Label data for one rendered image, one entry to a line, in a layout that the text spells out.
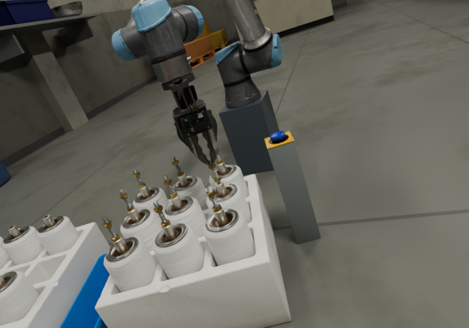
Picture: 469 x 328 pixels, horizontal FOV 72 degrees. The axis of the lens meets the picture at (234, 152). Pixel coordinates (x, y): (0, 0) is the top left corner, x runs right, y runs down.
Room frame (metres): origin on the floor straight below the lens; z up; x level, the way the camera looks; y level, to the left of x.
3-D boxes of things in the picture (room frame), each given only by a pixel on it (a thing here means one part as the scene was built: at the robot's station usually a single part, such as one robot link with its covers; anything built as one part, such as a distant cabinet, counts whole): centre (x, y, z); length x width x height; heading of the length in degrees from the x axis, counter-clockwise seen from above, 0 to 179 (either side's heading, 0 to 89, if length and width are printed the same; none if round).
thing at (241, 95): (1.32, -0.11, 0.35); 0.15 x 0.15 x 0.10
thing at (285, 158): (0.77, -0.12, 0.16); 0.07 x 0.07 x 0.31; 83
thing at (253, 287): (0.73, 0.18, 0.09); 0.39 x 0.39 x 0.18; 83
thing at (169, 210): (0.73, 0.18, 0.25); 0.08 x 0.08 x 0.01
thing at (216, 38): (7.85, -0.35, 0.33); 1.18 x 0.92 x 0.66; 157
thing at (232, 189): (0.71, 0.06, 0.25); 0.08 x 0.08 x 0.01
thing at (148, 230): (0.74, 0.30, 0.16); 0.10 x 0.10 x 0.18
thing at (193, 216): (0.73, 0.18, 0.16); 0.10 x 0.10 x 0.18
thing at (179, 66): (0.70, 0.06, 0.57); 0.08 x 0.08 x 0.05
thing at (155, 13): (0.70, 0.06, 0.65); 0.09 x 0.08 x 0.11; 153
